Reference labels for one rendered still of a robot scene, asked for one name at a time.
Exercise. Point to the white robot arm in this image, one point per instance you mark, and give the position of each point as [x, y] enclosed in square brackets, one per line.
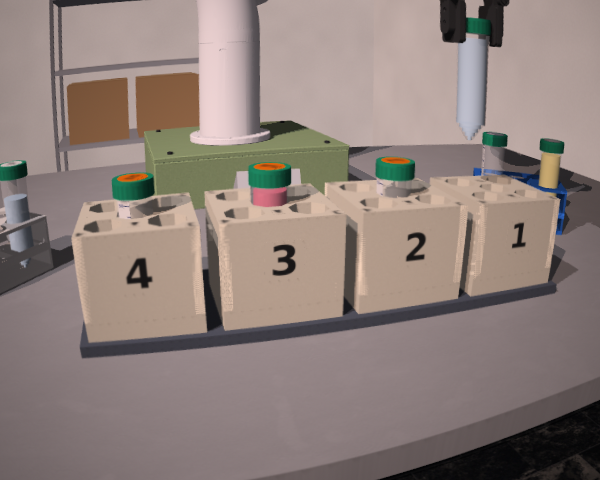
[229, 73]

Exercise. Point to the pink tube with green cap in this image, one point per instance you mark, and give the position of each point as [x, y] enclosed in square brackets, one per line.
[269, 183]

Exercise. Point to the white tube rack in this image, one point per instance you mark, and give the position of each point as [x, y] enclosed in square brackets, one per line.
[11, 272]

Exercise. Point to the blue tube rack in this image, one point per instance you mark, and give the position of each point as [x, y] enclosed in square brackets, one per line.
[531, 179]

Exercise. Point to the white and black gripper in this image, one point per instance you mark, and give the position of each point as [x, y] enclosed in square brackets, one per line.
[453, 20]

